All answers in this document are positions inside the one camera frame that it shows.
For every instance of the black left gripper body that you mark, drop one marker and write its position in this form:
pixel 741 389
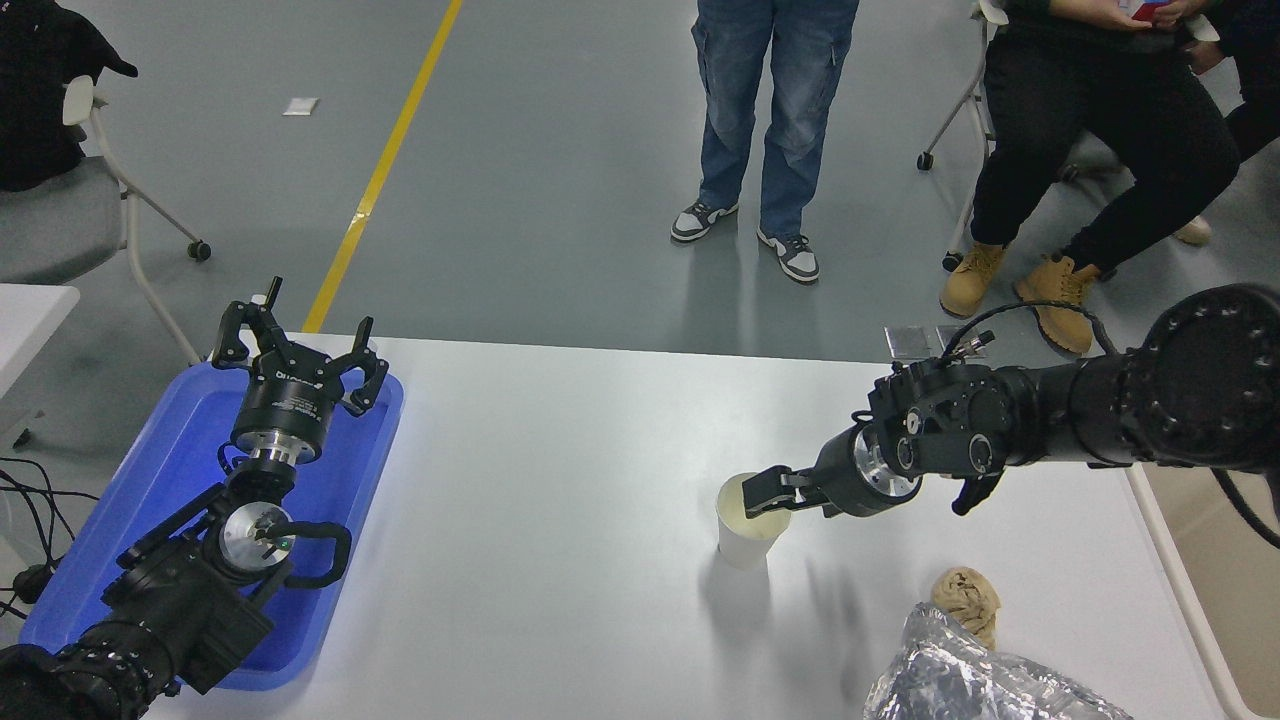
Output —
pixel 285 405

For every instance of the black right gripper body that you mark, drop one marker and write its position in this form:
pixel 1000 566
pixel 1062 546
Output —
pixel 840 480

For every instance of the white paper cup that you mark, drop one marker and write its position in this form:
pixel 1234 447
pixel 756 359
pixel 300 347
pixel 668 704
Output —
pixel 740 545

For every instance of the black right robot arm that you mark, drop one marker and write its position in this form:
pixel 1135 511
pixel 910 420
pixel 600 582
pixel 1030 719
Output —
pixel 1200 380

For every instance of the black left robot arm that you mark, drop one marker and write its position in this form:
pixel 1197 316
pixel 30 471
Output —
pixel 180 600

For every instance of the seated person's right hand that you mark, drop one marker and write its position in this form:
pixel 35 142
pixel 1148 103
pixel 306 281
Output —
pixel 1095 10

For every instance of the seated person's left hand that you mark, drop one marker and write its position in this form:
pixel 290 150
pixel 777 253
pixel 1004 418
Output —
pixel 1182 8

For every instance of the blue plastic tray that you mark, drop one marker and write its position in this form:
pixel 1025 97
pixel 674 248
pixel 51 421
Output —
pixel 160 450

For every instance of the metal floor plate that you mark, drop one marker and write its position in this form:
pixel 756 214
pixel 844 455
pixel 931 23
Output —
pixel 908 343
pixel 950 336

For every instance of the crumpled tan paper ball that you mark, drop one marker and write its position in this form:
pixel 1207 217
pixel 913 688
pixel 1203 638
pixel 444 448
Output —
pixel 965 595

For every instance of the crumpled silver foil tray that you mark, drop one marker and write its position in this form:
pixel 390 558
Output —
pixel 950 680

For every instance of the grey wheeled chair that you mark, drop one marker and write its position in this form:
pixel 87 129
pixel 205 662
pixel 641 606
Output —
pixel 60 220

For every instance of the small white side table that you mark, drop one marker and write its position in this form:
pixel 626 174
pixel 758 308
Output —
pixel 30 320

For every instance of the black jacket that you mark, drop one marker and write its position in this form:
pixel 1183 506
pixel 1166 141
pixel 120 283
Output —
pixel 40 100

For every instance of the white-framed wheeled chair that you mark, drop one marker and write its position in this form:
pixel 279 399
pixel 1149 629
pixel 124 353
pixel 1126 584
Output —
pixel 925 160

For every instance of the large pale bin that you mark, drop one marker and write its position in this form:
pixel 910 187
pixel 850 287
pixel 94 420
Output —
pixel 1200 580

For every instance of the standing person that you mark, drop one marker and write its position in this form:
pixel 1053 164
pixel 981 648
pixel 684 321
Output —
pixel 740 100

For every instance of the seated person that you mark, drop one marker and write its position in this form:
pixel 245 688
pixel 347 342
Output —
pixel 1080 100

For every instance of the colourful puzzle cube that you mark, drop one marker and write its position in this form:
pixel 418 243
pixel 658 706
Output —
pixel 1148 9

